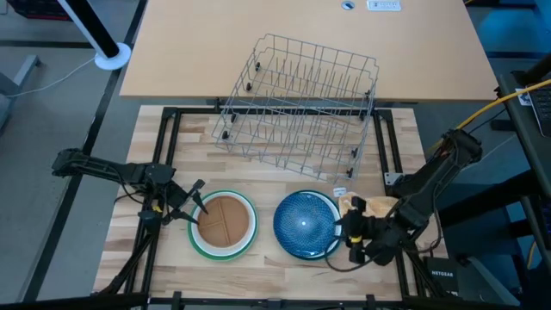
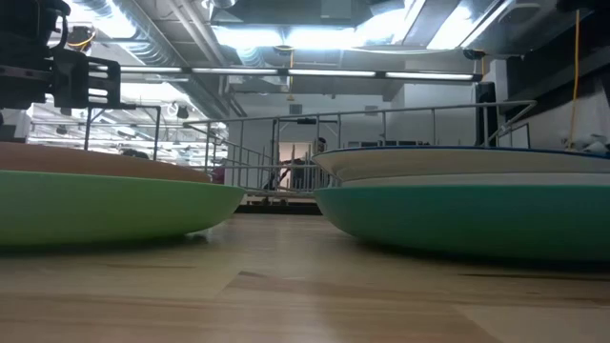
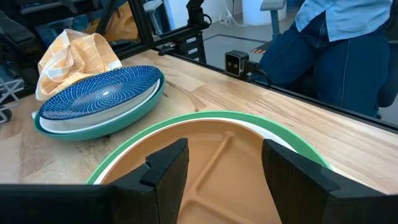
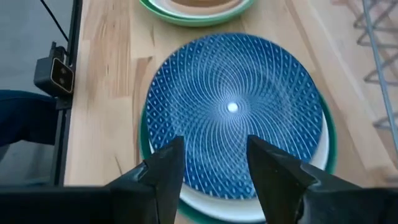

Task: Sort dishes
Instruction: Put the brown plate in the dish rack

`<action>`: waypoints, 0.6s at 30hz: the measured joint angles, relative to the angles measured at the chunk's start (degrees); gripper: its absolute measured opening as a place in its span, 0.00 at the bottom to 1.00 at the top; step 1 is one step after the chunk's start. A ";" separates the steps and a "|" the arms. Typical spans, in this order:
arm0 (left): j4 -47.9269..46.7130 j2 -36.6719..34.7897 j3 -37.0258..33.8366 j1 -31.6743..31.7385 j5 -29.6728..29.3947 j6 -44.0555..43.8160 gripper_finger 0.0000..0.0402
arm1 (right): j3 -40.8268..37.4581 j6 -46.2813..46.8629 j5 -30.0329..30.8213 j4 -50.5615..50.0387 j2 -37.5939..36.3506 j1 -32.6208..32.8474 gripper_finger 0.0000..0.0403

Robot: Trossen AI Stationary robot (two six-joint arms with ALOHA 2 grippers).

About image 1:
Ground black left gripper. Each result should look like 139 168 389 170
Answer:
144 162 211 226

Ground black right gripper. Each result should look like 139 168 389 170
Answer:
333 195 404 264

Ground brown divided plate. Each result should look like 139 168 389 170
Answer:
196 195 251 250

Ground dark rimmed white plate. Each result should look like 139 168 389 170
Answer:
273 189 345 262

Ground blue patterned plate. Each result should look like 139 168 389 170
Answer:
272 191 337 259

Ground green rimmed white plate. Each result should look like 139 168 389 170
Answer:
186 189 260 262

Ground grey wire dish rack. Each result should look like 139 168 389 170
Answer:
210 33 381 185

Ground orange checked cloth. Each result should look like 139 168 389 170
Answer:
337 191 401 220

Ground light wood desk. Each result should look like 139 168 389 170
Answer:
119 0 500 103

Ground white black tower fan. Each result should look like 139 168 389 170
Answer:
55 0 133 72

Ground black equipment stand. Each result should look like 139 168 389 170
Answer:
434 55 551 310

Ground grey table leg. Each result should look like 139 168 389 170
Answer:
0 54 43 134

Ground white sticker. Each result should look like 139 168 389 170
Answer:
515 88 534 107

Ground white power outlet strip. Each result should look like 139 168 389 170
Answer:
366 0 403 13

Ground black keyboard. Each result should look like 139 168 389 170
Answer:
527 84 551 139

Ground red black crate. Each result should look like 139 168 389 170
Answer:
6 0 74 22

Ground black Netgear network switch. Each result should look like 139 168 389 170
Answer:
424 256 460 294

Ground white floor cable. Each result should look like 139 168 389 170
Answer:
6 55 98 99

